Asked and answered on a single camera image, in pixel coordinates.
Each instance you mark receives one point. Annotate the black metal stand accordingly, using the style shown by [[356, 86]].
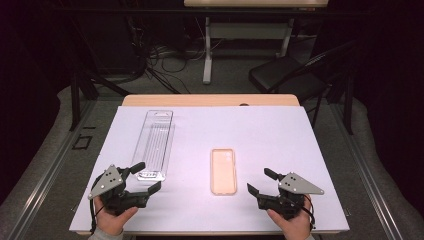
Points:
[[348, 106], [75, 100]]

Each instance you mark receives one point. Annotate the person's right hand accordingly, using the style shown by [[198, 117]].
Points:
[[295, 228]]

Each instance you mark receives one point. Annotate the clear plastic package box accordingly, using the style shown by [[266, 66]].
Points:
[[155, 143]]

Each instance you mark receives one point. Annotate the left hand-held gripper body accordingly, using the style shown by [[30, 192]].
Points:
[[108, 181]]

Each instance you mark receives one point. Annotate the person's left hand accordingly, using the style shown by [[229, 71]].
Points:
[[111, 223]]

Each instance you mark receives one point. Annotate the beige phone case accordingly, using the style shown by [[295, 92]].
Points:
[[223, 171]]

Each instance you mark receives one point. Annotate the white-legged desk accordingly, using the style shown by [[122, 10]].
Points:
[[207, 50]]

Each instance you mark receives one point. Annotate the aluminium floor rail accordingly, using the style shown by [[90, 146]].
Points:
[[43, 186], [373, 190]]

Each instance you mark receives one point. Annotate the wooden table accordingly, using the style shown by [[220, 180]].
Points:
[[206, 100]]

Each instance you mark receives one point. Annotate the white table board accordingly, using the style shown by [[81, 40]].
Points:
[[233, 126]]

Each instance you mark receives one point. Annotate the black folding chair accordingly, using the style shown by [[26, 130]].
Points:
[[283, 76]]

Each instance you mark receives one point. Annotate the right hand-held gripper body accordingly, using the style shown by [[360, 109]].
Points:
[[295, 185]]

